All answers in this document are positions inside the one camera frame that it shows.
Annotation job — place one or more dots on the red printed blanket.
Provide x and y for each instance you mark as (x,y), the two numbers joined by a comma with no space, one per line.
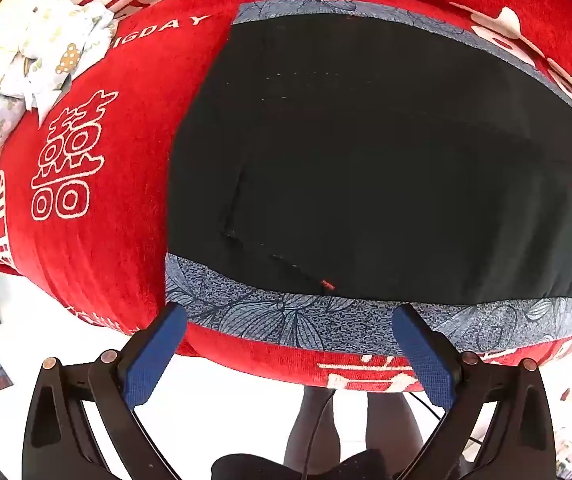
(116,160)

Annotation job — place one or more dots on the black pants with blue-grey hems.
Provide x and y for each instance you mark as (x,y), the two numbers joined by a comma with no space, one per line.
(365,170)

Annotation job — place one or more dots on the white floral quilt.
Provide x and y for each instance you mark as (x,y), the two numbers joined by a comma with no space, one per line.
(31,55)

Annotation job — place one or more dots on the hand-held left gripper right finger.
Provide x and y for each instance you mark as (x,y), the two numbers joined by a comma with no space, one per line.
(425,355)

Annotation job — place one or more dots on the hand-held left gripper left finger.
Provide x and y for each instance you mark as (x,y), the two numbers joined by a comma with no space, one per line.
(153,350)

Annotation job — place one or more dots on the person's leg in grey leggings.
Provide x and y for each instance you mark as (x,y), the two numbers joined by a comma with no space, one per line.
(313,430)
(393,430)

